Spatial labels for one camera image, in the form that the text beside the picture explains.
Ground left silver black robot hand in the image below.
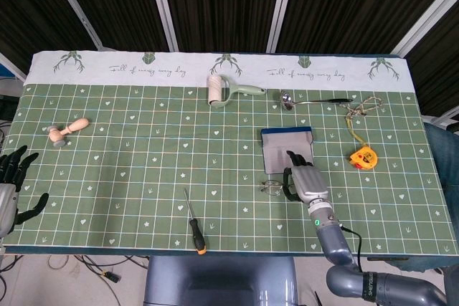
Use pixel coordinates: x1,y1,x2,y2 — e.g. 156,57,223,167
0,145,50,239

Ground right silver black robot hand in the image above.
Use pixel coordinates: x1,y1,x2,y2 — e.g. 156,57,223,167
282,150,331,206

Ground wire-frame eyeglasses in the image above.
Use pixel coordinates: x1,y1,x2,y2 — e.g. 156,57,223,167
260,179,293,198

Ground blue glasses case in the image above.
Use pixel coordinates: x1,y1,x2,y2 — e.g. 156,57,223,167
260,126,315,175

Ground yellow tape measure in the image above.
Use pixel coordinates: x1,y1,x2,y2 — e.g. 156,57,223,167
344,115,379,171

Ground small wooden mallet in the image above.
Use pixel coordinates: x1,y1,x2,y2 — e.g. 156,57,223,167
42,118,90,148

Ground black orange screwdriver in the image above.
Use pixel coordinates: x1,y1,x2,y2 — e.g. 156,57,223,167
183,187,207,256

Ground green lint roller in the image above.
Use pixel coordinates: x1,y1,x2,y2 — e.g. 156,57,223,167
207,74,267,109

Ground grey blue robot torso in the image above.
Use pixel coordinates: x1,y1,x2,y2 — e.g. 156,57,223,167
143,255,298,306

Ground green grid tablecloth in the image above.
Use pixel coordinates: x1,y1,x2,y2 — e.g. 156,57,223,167
0,50,459,255

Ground dark pleated curtain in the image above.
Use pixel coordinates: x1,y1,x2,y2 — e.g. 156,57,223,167
0,0,459,117

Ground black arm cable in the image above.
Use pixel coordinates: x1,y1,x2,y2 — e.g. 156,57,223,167
339,225,363,271

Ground steel ladle black handle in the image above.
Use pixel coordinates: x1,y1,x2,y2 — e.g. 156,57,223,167
280,91,354,112

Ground braided rope cord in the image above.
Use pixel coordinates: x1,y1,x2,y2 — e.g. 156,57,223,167
340,96,383,120

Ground white partition post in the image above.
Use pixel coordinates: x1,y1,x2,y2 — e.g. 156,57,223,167
42,0,107,51
392,0,459,58
265,0,298,53
145,0,179,52

